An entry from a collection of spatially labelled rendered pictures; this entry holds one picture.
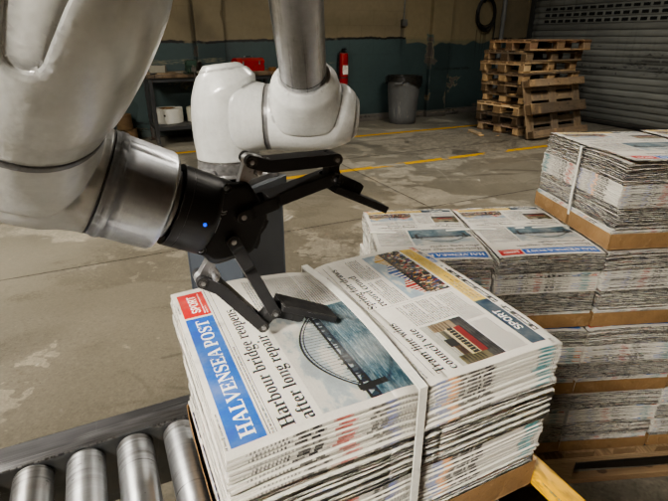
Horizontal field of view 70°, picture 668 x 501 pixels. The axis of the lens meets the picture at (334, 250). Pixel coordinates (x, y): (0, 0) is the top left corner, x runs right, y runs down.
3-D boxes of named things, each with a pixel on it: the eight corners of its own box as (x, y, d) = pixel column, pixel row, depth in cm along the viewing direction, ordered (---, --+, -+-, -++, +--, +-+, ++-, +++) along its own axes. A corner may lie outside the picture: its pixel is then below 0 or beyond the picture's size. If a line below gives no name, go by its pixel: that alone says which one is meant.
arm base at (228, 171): (166, 186, 115) (162, 163, 113) (227, 166, 133) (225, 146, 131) (225, 197, 107) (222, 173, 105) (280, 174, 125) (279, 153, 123)
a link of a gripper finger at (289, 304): (284, 305, 50) (281, 311, 50) (338, 317, 54) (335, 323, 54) (274, 292, 53) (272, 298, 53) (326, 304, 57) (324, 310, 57)
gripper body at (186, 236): (177, 149, 45) (263, 183, 50) (146, 232, 46) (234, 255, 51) (192, 167, 39) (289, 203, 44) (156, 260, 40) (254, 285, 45)
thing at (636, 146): (550, 134, 145) (551, 131, 144) (638, 132, 148) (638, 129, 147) (632, 164, 111) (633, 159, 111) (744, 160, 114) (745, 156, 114)
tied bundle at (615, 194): (532, 205, 156) (545, 132, 146) (616, 202, 159) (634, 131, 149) (604, 252, 121) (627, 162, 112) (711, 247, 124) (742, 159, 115)
